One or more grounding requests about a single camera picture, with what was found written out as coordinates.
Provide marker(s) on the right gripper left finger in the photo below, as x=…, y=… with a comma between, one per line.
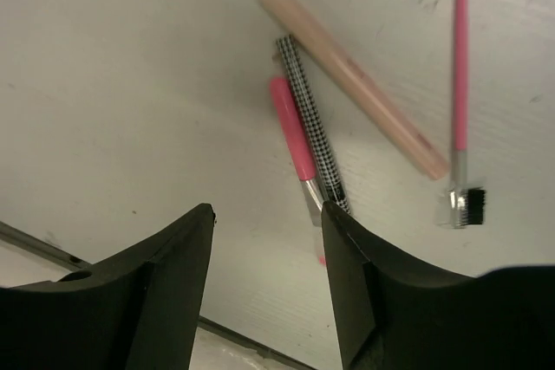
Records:
x=29, y=341

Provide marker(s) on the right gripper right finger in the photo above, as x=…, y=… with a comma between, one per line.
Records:
x=395, y=311

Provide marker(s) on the thin pink mascara brush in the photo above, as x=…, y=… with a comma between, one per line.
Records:
x=466, y=203

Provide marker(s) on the pink handled makeup brush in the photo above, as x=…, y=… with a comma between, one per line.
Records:
x=301, y=155

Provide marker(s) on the grey pink lip pencil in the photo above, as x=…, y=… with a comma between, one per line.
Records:
x=327, y=167

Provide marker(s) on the pink thick makeup stick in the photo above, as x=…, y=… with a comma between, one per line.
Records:
x=359, y=87

